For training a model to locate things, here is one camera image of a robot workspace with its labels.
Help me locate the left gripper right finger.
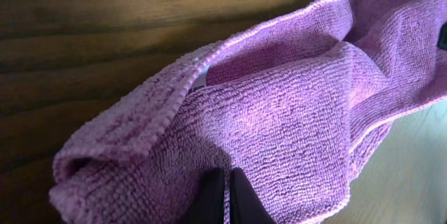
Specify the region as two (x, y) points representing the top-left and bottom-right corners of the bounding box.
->
(230, 167), (276, 224)

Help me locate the purple microfiber cloth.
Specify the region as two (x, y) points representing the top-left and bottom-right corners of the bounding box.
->
(49, 0), (446, 223)

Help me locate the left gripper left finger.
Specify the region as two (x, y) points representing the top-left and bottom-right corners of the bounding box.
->
(181, 168), (225, 224)

